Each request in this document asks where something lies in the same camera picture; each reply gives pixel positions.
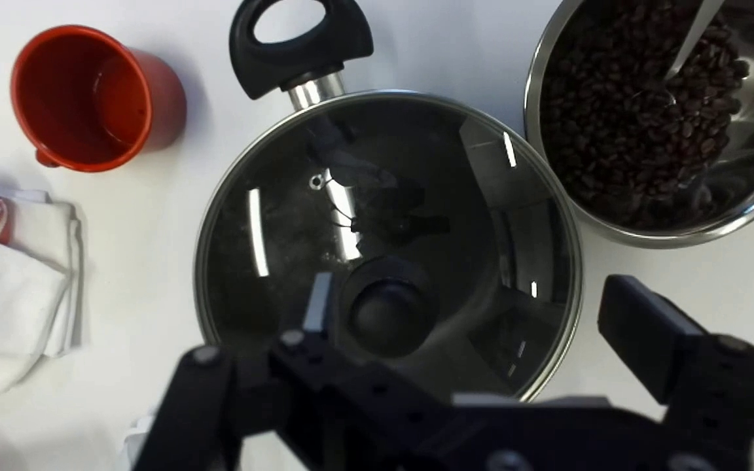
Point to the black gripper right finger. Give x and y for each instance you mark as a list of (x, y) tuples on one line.
[(708, 384)]

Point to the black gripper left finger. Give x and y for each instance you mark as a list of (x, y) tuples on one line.
[(211, 402)]

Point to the glass pot lid black knob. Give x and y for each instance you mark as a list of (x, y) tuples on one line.
[(445, 173)]

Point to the black cooking pot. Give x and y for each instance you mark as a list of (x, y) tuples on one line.
[(306, 53)]

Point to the white folded cloth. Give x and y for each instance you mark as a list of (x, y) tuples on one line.
[(12, 290)]

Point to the dark coffee beans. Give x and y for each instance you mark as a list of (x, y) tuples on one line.
[(622, 132)]

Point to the red plastic cup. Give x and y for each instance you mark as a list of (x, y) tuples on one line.
[(79, 96)]

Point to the metal spoon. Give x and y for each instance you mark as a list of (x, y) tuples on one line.
[(691, 37)]

